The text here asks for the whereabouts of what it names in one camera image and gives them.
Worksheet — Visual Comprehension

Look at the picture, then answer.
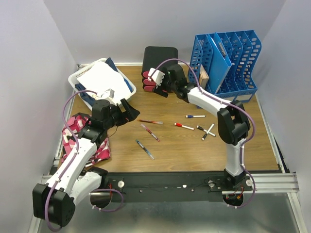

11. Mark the blue magazine file rack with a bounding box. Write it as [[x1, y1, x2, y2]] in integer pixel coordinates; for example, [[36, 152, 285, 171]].
[[188, 30, 261, 102]]

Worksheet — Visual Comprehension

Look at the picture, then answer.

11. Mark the pink camouflage cloth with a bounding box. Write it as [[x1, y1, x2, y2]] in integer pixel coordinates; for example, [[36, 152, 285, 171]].
[[61, 113, 111, 168]]

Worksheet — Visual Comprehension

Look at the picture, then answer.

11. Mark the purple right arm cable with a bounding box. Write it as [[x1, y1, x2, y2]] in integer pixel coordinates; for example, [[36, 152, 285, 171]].
[[148, 58, 257, 209]]

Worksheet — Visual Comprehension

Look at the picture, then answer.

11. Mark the navy blue cloth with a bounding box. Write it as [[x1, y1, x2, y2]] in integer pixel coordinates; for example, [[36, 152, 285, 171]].
[[74, 57, 135, 110]]

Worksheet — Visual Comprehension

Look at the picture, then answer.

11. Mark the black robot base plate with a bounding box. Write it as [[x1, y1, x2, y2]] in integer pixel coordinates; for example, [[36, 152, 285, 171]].
[[106, 171, 253, 203]]

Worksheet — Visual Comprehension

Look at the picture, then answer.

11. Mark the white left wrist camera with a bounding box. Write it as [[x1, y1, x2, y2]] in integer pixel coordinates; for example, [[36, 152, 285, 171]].
[[94, 88, 115, 104]]

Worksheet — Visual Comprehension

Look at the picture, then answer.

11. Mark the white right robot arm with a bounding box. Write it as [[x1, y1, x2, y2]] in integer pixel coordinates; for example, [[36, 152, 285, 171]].
[[148, 64, 250, 190]]

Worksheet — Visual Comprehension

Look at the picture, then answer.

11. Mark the blue gel pen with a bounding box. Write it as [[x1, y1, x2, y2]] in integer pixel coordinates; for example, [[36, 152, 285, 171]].
[[136, 139, 155, 160]]

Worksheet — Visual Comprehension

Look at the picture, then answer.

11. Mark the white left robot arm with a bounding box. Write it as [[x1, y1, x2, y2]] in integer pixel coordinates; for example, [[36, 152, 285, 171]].
[[32, 99, 140, 228]]

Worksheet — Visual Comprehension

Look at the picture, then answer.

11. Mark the blue capped whiteboard marker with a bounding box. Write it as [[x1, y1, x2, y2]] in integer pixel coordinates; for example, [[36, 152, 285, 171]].
[[186, 115, 206, 118]]

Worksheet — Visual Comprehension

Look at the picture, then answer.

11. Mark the orange red gel pen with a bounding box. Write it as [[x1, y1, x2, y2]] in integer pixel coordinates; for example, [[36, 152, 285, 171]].
[[138, 119, 163, 125]]

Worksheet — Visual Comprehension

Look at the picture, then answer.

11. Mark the white plastic basket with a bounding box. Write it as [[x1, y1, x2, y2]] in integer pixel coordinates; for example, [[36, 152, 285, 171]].
[[68, 57, 137, 110]]

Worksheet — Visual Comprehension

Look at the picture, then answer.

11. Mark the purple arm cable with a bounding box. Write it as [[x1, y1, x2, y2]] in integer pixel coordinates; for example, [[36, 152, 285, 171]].
[[148, 58, 257, 209], [45, 90, 124, 231]]

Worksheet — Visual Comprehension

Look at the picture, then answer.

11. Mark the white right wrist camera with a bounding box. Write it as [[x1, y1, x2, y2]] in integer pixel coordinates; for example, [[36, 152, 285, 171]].
[[147, 68, 165, 86]]

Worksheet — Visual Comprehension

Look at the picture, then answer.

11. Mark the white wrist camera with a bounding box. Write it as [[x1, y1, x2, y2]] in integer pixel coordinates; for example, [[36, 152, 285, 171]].
[[147, 68, 165, 86], [94, 88, 115, 104]]

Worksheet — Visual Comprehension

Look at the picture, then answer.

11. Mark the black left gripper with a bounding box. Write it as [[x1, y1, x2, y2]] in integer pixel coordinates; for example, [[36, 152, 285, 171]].
[[104, 98, 140, 130]]

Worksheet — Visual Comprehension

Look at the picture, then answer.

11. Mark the red capped whiteboard marker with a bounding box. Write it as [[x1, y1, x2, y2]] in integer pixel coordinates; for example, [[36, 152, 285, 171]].
[[174, 122, 194, 131]]

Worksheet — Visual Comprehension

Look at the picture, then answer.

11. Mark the orange cover paperback book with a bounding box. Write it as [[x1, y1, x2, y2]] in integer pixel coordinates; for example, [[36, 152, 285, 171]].
[[199, 65, 209, 90]]

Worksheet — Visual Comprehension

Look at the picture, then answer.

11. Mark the pink gel pen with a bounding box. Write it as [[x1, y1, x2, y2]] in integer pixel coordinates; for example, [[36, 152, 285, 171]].
[[140, 124, 160, 142]]

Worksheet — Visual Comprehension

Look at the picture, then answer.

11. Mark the blue file folder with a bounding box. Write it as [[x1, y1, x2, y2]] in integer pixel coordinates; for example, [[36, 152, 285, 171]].
[[207, 33, 232, 94]]

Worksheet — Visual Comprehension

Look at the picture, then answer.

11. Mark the black capped whiteboard marker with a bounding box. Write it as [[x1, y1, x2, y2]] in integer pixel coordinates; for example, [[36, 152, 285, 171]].
[[196, 124, 216, 137]]

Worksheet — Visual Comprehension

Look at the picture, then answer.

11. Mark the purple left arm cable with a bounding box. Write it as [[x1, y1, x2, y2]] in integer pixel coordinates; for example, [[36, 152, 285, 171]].
[[45, 90, 124, 231]]

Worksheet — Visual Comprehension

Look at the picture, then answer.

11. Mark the black pink drawer cabinet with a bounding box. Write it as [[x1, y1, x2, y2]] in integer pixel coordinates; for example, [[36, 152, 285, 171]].
[[141, 46, 178, 92]]

